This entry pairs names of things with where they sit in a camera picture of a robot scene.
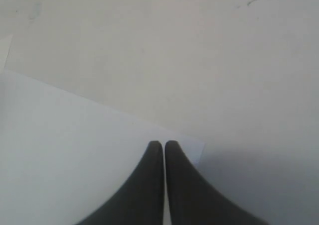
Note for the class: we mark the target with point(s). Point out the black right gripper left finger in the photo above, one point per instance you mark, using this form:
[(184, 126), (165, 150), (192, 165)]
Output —
[(140, 200)]

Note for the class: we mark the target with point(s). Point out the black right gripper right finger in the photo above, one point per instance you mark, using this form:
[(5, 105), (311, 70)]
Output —
[(192, 200)]

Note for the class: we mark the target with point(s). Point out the white paper sheet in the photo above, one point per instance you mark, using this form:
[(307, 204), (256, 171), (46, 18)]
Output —
[(62, 156)]

